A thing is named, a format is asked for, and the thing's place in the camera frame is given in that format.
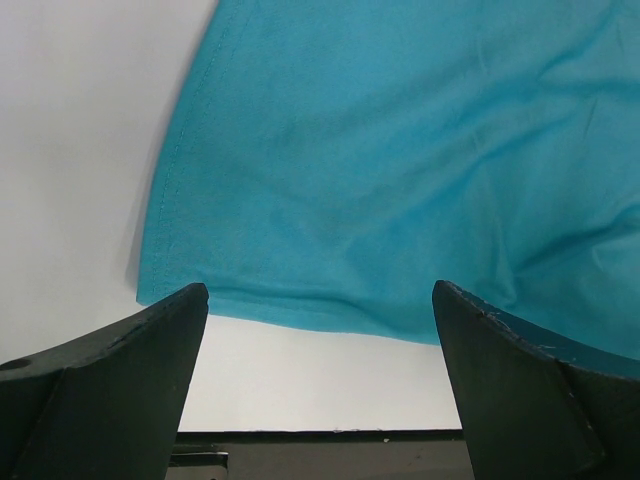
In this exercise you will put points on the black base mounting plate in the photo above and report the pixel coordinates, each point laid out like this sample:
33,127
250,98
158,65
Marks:
330,455

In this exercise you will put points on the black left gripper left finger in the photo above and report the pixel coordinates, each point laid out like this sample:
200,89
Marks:
106,405

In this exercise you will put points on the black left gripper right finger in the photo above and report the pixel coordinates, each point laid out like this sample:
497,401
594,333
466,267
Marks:
532,403

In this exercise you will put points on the teal t shirt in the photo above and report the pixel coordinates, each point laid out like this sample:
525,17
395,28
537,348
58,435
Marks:
327,162

